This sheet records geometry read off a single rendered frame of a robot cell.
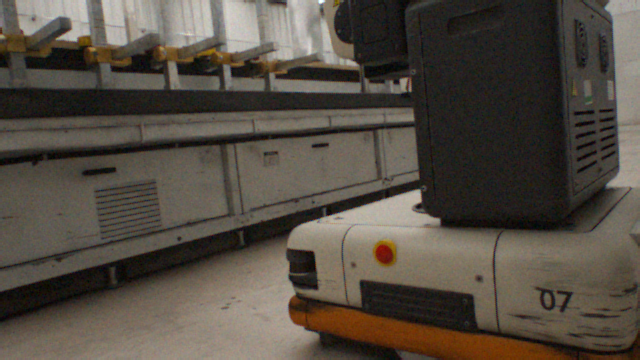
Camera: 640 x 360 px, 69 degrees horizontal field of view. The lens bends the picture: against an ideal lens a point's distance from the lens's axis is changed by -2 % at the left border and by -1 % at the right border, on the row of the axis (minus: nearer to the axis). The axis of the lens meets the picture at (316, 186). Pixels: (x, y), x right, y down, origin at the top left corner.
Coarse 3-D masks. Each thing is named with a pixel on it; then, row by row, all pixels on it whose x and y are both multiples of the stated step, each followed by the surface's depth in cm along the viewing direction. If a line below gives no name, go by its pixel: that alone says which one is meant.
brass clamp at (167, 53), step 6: (156, 48) 165; (162, 48) 164; (168, 48) 165; (174, 48) 167; (180, 48) 169; (156, 54) 165; (162, 54) 164; (168, 54) 165; (174, 54) 167; (156, 60) 165; (162, 60) 165; (168, 60) 166; (174, 60) 167; (180, 60) 169; (186, 60) 171; (192, 60) 173
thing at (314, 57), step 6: (312, 54) 192; (318, 54) 191; (288, 60) 201; (294, 60) 199; (300, 60) 196; (306, 60) 194; (312, 60) 192; (318, 60) 192; (276, 66) 206; (282, 66) 204; (288, 66) 201; (294, 66) 201; (252, 72) 216; (258, 72) 214; (252, 78) 218
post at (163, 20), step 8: (160, 0) 164; (160, 8) 164; (168, 8) 166; (160, 16) 165; (168, 16) 166; (160, 24) 166; (168, 24) 166; (160, 32) 166; (168, 32) 166; (160, 40) 167; (168, 40) 166; (168, 64) 166; (176, 64) 168; (168, 72) 166; (176, 72) 168; (168, 80) 167; (176, 80) 168
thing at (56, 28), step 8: (64, 16) 116; (48, 24) 119; (56, 24) 116; (64, 24) 116; (40, 32) 123; (48, 32) 120; (56, 32) 118; (64, 32) 119; (32, 40) 128; (40, 40) 124; (48, 40) 125; (32, 48) 131; (40, 48) 132
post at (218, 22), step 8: (216, 0) 183; (216, 8) 183; (216, 16) 183; (216, 24) 184; (224, 24) 185; (216, 32) 184; (224, 32) 185; (216, 48) 186; (224, 48) 185; (224, 64) 185; (224, 72) 185; (224, 80) 185
